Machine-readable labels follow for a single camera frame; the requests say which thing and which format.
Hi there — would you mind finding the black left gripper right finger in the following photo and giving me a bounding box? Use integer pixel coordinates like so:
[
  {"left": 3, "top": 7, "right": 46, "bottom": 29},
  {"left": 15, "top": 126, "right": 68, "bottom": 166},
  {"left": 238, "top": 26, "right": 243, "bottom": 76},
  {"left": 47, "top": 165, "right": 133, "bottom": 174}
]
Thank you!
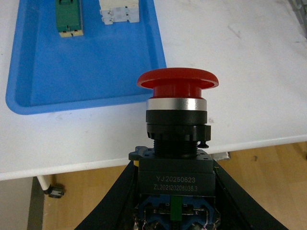
[{"left": 213, "top": 161, "right": 287, "bottom": 230}]

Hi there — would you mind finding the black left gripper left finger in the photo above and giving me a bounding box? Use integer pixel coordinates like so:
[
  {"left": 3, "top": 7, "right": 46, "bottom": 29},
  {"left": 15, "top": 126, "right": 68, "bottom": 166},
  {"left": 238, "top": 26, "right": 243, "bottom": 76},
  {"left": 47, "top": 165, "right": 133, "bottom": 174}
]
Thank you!
[{"left": 76, "top": 161, "right": 138, "bottom": 230}]

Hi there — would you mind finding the red emergency stop button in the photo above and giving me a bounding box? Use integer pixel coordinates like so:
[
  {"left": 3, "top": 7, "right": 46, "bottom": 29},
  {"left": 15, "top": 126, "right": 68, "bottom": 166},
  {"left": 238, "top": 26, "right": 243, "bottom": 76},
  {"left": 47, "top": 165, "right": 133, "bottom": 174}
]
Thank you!
[{"left": 129, "top": 68, "right": 221, "bottom": 230}]

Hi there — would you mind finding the black table caster wheel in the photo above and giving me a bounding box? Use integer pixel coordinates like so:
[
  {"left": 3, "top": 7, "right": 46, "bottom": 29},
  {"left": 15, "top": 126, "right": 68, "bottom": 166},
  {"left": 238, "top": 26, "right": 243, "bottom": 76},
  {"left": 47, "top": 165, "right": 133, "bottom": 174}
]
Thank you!
[{"left": 43, "top": 184, "right": 65, "bottom": 199}]

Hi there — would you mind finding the blue plastic tray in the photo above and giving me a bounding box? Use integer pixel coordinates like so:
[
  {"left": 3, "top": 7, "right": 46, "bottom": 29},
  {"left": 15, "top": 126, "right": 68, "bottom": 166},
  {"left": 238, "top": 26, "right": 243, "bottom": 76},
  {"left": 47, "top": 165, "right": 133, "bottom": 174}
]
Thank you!
[{"left": 6, "top": 0, "right": 166, "bottom": 115}]

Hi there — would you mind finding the white circuit breaker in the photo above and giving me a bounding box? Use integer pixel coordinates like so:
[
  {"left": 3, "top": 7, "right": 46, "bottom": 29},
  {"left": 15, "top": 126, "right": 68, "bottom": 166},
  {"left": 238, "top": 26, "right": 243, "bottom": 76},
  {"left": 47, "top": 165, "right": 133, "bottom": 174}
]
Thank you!
[{"left": 99, "top": 0, "right": 140, "bottom": 25}]

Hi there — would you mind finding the green knife switch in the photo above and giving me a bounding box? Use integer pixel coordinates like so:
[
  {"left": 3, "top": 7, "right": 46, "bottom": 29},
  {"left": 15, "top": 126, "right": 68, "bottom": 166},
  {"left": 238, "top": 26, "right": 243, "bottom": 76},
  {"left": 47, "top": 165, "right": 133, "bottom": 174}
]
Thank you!
[{"left": 55, "top": 0, "right": 84, "bottom": 38}]

